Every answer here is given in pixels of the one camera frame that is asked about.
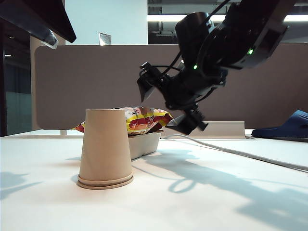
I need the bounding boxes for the shiny metal wall plate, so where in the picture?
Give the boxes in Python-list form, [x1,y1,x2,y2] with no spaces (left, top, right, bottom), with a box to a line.
[98,32,111,46]

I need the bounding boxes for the long ceiling light strip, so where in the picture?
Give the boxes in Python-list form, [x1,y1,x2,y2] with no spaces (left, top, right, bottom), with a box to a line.
[146,14,308,23]

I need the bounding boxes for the beige paper pulp box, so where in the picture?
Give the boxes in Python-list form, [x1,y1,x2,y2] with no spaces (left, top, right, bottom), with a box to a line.
[127,129,164,161]

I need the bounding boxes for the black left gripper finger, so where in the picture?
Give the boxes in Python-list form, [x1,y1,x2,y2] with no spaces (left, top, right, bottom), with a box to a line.
[0,4,59,50]
[4,0,77,44]

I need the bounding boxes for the striped chips bag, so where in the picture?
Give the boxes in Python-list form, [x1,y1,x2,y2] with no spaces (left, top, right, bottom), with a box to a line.
[71,105,174,135]

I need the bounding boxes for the navy blue slipper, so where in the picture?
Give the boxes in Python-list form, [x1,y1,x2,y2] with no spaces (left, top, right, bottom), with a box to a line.
[251,110,308,142]

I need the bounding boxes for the brown desk divider panel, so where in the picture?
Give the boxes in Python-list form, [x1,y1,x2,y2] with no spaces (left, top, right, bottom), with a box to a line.
[34,43,308,132]

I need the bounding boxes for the upturned brown paper cup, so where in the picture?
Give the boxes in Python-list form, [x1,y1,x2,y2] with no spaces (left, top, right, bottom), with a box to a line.
[77,109,134,190]

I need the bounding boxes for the white power cable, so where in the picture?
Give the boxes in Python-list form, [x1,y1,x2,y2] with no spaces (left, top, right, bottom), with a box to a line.
[160,133,308,173]

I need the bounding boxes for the white desk cable flap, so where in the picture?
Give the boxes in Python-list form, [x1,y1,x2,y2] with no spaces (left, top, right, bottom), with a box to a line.
[160,121,245,140]

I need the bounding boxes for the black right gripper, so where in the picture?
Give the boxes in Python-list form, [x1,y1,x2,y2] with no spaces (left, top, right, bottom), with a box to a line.
[136,62,227,136]

